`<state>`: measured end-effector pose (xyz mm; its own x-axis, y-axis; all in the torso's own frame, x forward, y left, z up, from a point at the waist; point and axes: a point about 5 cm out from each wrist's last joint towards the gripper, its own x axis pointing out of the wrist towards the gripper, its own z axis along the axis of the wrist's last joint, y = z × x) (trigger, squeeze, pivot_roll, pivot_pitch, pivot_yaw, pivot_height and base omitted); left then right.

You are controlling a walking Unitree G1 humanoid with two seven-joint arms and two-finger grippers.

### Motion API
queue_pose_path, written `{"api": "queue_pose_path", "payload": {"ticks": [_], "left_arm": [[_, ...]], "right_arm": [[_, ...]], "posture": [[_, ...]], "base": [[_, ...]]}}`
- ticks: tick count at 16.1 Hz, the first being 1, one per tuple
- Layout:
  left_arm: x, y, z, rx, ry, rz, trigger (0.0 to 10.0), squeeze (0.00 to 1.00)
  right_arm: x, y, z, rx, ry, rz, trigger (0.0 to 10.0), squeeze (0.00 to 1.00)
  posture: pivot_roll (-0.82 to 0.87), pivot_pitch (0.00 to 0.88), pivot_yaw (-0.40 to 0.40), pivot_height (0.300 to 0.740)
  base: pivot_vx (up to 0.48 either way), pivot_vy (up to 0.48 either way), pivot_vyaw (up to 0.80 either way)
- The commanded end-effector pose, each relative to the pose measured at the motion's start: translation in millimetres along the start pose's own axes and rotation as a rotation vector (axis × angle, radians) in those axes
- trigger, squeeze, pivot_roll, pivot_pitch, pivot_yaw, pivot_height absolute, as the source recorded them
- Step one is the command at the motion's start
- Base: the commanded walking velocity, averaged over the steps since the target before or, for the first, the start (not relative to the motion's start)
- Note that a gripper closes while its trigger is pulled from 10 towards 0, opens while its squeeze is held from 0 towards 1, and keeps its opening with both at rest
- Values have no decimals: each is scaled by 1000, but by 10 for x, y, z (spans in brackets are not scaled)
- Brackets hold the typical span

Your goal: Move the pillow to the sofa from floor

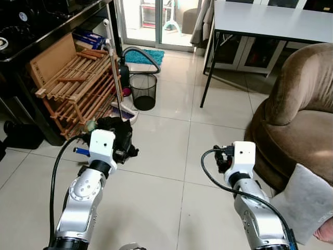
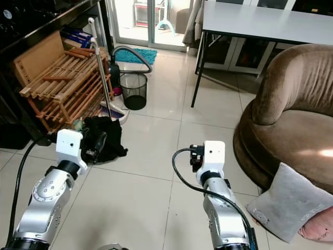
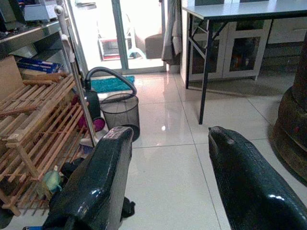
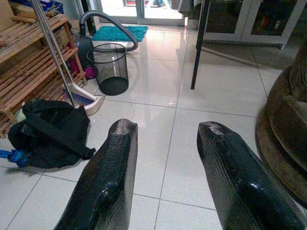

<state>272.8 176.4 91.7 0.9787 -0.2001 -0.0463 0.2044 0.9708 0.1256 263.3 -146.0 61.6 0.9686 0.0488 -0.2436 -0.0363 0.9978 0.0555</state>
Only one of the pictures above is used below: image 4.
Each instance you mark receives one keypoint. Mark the black metal table leg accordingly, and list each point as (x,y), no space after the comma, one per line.
(198,45)

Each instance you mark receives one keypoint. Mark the black mesh waste bin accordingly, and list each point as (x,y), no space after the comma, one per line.
(112,69)

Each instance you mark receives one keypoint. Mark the wooden slatted shoe rack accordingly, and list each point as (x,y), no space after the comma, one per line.
(28,64)

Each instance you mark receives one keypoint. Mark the white framed glass door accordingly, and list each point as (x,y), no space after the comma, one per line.
(141,10)

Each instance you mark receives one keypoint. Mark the dark canister vacuum cleaner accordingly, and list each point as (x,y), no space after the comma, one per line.
(85,51)

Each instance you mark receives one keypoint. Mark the white glass door cabinet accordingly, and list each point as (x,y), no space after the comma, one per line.
(251,21)

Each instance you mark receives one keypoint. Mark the black fabric bag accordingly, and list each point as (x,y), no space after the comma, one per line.
(51,135)

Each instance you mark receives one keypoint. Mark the blue folded umbrella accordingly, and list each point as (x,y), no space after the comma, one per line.
(15,157)

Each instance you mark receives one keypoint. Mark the teal shaggy floor mat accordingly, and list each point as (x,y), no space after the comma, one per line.
(120,33)

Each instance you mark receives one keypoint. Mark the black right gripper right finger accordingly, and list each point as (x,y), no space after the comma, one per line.
(239,187)

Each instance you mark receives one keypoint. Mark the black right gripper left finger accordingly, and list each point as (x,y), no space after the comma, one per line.
(105,182)

